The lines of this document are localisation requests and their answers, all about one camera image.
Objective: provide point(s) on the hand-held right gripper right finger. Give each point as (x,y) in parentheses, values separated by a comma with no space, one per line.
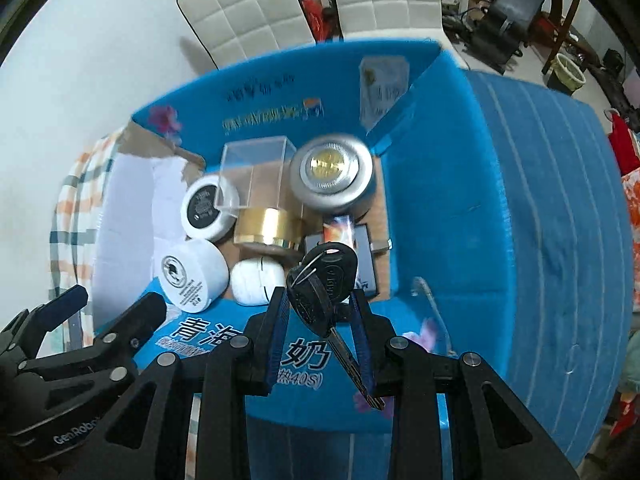
(361,330)

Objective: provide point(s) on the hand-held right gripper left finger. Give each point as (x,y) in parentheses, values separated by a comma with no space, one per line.
(281,332)

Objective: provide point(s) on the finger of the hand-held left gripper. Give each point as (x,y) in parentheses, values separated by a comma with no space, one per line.
(55,307)
(142,312)

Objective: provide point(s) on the white earbud case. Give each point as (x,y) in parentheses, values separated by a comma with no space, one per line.
(255,280)

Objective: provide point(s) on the grey power charger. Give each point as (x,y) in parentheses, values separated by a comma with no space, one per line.
(367,265)

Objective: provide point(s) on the black keys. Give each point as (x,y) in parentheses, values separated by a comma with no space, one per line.
(327,270)

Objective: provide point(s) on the white jar black lid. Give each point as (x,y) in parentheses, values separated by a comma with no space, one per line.
(202,207)
(200,265)

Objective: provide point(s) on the printed lighter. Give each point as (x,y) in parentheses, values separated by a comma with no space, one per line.
(340,230)

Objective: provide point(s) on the gold round tin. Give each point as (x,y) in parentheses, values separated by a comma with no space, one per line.
(265,225)

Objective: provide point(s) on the silver round coin case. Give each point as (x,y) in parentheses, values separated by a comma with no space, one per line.
(345,190)

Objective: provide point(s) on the clear acrylic box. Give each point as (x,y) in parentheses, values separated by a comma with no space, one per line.
(260,165)

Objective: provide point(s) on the blue carton box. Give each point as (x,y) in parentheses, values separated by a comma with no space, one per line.
(280,90)

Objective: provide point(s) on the plaid cloth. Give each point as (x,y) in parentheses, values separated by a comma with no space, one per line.
(75,200)

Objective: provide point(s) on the blue striped tablecloth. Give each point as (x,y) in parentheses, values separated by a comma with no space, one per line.
(550,235)

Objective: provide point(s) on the teal cloth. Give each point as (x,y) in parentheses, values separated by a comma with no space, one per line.
(634,360)

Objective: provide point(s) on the orange floral cloth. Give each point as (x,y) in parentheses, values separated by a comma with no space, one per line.
(632,195)

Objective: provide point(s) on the red plastic bag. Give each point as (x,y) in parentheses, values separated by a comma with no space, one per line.
(317,17)

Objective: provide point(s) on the red cloth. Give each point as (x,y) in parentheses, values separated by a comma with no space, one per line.
(625,145)

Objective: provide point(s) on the trash bin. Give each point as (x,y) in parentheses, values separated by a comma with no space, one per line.
(565,77)

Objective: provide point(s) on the wooden chair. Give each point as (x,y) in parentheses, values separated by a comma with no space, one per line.
(554,20)

